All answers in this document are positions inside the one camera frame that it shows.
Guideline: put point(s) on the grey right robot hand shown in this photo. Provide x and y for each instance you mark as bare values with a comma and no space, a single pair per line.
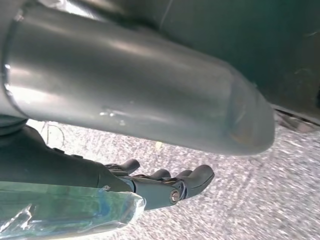
137,86

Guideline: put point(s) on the dark robot body shell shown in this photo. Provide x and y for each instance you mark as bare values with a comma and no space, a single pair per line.
250,39

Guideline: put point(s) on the clear plastic cover film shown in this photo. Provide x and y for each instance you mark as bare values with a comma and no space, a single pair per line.
62,212

